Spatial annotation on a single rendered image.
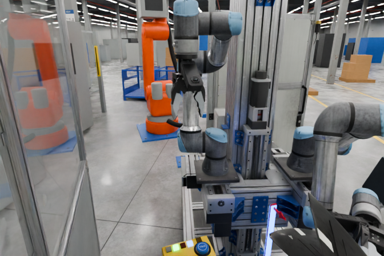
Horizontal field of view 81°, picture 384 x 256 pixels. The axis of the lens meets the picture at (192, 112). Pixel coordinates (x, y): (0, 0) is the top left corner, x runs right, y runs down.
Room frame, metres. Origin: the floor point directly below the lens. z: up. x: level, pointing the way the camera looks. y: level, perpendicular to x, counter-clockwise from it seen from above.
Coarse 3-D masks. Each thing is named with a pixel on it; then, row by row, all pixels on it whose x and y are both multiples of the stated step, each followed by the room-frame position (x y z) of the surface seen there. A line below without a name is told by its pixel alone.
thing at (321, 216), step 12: (312, 204) 0.33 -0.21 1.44; (324, 216) 0.32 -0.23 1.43; (324, 228) 0.29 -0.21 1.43; (336, 228) 0.31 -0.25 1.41; (336, 240) 0.28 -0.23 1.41; (348, 240) 0.31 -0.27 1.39; (324, 252) 0.24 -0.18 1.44; (336, 252) 0.26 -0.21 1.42; (348, 252) 0.28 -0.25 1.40; (360, 252) 0.30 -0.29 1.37
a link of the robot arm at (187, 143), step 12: (192, 60) 1.14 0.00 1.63; (204, 60) 1.14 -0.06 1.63; (204, 72) 1.16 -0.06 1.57; (192, 96) 1.13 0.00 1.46; (192, 108) 1.12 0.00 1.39; (192, 120) 1.11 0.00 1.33; (180, 132) 1.12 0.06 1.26; (192, 132) 1.08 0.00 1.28; (180, 144) 1.08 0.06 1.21; (192, 144) 1.07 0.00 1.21
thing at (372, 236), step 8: (360, 216) 0.58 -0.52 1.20; (368, 216) 0.57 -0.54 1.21; (376, 216) 0.57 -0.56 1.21; (360, 224) 0.53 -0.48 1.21; (368, 224) 0.53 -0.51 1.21; (376, 224) 0.56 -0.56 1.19; (352, 232) 0.55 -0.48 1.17; (376, 232) 0.51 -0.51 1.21; (368, 240) 0.49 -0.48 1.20; (376, 240) 0.49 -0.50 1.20; (376, 248) 0.48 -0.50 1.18
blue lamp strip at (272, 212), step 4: (272, 208) 0.64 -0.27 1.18; (276, 208) 0.64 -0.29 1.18; (272, 212) 0.64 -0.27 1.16; (272, 216) 0.64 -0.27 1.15; (272, 220) 0.64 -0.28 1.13; (272, 224) 0.64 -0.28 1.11; (272, 228) 0.64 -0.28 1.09; (268, 232) 0.64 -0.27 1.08; (268, 236) 0.64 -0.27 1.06; (268, 240) 0.64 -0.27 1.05; (268, 244) 0.64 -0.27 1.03; (268, 248) 0.64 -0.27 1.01; (268, 252) 0.64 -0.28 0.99
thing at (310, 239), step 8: (272, 232) 0.53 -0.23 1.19; (280, 232) 0.53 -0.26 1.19; (288, 232) 0.54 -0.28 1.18; (296, 232) 0.54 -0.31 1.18; (304, 232) 0.55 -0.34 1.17; (312, 232) 0.55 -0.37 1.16; (280, 240) 0.50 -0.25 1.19; (288, 240) 0.50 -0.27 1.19; (304, 240) 0.51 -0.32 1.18; (312, 240) 0.51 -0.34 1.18; (288, 248) 0.48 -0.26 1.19; (296, 248) 0.48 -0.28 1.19; (304, 248) 0.48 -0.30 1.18; (312, 248) 0.48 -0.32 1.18
